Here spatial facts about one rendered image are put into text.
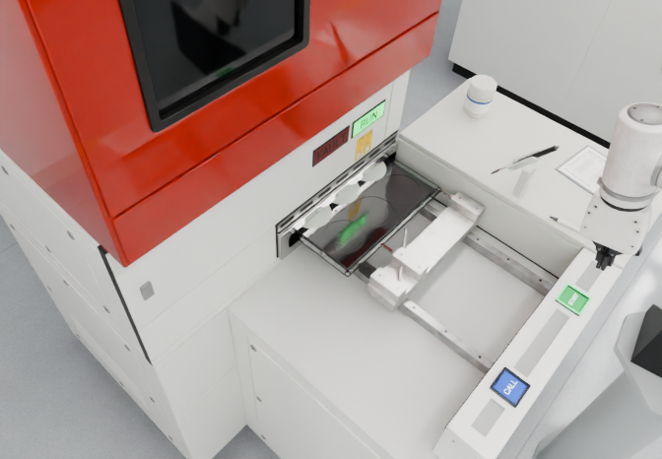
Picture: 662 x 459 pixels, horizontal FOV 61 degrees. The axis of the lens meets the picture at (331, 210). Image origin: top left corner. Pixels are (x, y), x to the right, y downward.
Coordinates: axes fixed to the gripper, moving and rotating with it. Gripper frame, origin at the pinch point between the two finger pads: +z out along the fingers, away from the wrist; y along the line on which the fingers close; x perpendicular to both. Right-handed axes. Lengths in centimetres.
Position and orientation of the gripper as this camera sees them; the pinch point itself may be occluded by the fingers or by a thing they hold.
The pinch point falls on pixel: (605, 257)
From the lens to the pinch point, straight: 118.7
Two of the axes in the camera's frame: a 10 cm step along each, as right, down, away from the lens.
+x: 6.7, -5.4, 5.1
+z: 1.0, 7.4, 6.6
